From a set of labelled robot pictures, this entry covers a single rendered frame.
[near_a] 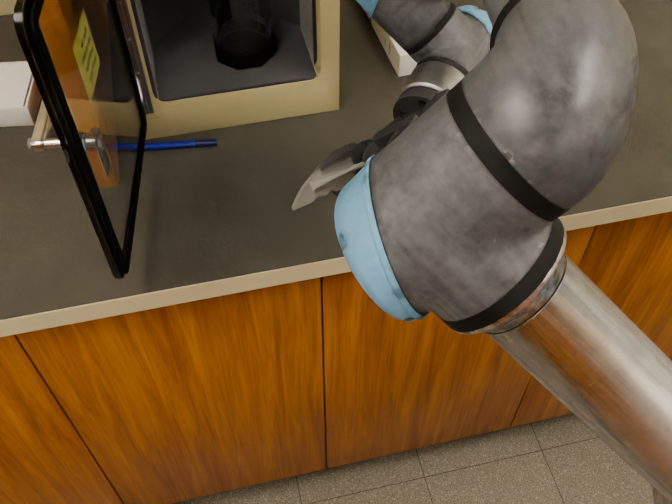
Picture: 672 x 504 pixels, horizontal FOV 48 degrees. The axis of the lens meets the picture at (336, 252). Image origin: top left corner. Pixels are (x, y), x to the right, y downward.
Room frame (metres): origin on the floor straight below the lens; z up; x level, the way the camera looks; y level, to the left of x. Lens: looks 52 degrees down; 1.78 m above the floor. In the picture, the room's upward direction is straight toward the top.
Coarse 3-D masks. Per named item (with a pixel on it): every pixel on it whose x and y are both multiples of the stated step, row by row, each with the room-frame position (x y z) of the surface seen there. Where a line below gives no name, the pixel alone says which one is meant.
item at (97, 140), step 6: (84, 132) 0.61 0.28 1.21; (96, 132) 0.60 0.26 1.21; (84, 138) 0.60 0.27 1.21; (90, 138) 0.60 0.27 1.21; (96, 138) 0.60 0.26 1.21; (102, 138) 0.60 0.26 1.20; (84, 144) 0.59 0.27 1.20; (90, 144) 0.60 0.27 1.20; (96, 144) 0.59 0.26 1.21; (102, 144) 0.60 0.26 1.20; (102, 150) 0.60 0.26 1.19; (102, 156) 0.60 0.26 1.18; (102, 162) 0.59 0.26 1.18; (108, 162) 0.61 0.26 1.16; (108, 168) 0.60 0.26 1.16; (108, 174) 0.60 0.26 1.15
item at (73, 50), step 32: (64, 0) 0.68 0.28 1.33; (96, 0) 0.79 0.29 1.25; (64, 32) 0.65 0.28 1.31; (96, 32) 0.75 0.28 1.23; (32, 64) 0.56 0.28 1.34; (64, 64) 0.62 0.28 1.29; (96, 64) 0.72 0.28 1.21; (96, 96) 0.68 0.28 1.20; (128, 96) 0.81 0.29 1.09; (128, 128) 0.77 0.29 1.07; (96, 160) 0.61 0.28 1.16; (128, 160) 0.72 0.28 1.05; (128, 192) 0.69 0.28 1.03; (96, 224) 0.56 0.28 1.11
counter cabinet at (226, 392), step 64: (576, 256) 0.76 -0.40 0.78; (640, 256) 0.79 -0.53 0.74; (128, 320) 0.60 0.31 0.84; (192, 320) 0.62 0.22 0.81; (256, 320) 0.64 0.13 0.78; (320, 320) 0.66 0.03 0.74; (384, 320) 0.69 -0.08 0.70; (640, 320) 0.81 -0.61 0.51; (0, 384) 0.55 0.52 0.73; (64, 384) 0.57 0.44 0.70; (128, 384) 0.59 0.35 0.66; (192, 384) 0.61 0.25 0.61; (256, 384) 0.64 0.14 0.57; (320, 384) 0.66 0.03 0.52; (384, 384) 0.69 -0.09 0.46; (448, 384) 0.72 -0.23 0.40; (512, 384) 0.76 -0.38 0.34; (0, 448) 0.53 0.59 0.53; (64, 448) 0.55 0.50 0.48; (128, 448) 0.58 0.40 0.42; (192, 448) 0.60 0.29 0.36; (256, 448) 0.63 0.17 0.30; (320, 448) 0.66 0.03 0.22; (384, 448) 0.69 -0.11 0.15
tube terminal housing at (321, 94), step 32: (128, 0) 0.88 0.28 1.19; (320, 0) 0.94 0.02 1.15; (320, 32) 0.94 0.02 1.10; (320, 64) 0.97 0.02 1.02; (224, 96) 0.91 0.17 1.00; (256, 96) 0.92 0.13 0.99; (288, 96) 0.93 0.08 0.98; (320, 96) 0.94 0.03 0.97; (160, 128) 0.88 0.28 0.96; (192, 128) 0.89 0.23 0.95
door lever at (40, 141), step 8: (40, 112) 0.64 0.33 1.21; (40, 120) 0.63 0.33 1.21; (48, 120) 0.63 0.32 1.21; (40, 128) 0.61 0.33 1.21; (48, 128) 0.62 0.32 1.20; (32, 136) 0.60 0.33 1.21; (40, 136) 0.60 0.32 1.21; (48, 136) 0.61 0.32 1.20; (32, 144) 0.59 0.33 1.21; (40, 144) 0.59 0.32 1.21; (48, 144) 0.59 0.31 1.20; (56, 144) 0.59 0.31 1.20
